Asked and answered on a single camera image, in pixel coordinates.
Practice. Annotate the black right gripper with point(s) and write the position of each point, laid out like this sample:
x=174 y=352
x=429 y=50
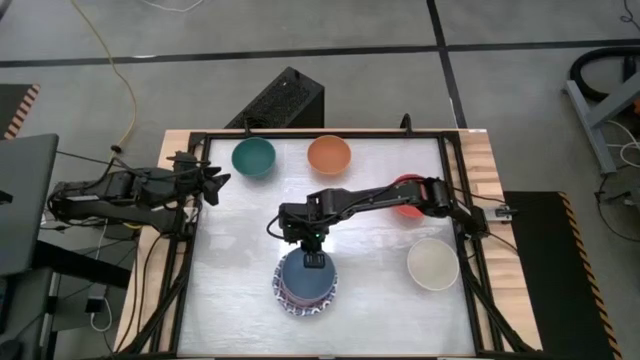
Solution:
x=300 y=225

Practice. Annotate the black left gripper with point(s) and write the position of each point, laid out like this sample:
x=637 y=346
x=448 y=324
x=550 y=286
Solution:
x=190 y=180

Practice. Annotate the blue plastic bowl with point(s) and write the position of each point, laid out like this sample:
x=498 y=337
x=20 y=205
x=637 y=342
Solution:
x=305 y=282

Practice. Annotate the teal plastic bowl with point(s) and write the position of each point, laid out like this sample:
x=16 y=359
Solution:
x=252 y=156

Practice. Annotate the blue patterned paper bowl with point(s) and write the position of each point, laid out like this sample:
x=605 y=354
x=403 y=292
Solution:
x=300 y=312

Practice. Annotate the orange plastic bowl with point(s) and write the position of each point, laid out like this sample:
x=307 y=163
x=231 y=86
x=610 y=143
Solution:
x=328 y=154

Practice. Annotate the red plastic bowl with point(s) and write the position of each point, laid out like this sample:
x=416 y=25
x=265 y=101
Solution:
x=410 y=211

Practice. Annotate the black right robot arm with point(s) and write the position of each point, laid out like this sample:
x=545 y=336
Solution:
x=370 y=195

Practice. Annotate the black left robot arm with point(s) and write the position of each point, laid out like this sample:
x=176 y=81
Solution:
x=120 y=187

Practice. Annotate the black perforated tower case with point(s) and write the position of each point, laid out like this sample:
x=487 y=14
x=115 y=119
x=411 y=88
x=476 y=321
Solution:
x=280 y=102

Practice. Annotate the translucent white plastic bowl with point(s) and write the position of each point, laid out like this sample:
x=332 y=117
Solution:
x=433 y=264

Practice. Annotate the black desk bar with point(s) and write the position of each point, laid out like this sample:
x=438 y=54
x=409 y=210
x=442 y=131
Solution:
x=80 y=262

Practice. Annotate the black power adapter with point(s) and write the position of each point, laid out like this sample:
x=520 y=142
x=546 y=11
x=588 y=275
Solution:
x=94 y=305

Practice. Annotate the grey laptop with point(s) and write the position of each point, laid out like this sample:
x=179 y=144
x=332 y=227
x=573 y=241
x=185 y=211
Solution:
x=25 y=200

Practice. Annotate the small hazard striped floor mat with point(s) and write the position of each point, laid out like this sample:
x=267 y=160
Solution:
x=15 y=105

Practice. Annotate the large hazard striped black mat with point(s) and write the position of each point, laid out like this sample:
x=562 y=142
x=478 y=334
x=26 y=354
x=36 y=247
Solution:
x=550 y=280

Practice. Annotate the grey metal stand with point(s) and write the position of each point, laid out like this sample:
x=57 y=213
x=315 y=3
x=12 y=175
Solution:
x=595 y=120

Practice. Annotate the black frame clamp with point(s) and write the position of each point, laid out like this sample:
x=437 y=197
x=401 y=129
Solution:
x=246 y=127
x=405 y=122

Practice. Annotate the black aluminium table frame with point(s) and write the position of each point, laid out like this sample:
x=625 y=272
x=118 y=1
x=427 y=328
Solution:
x=350 y=135

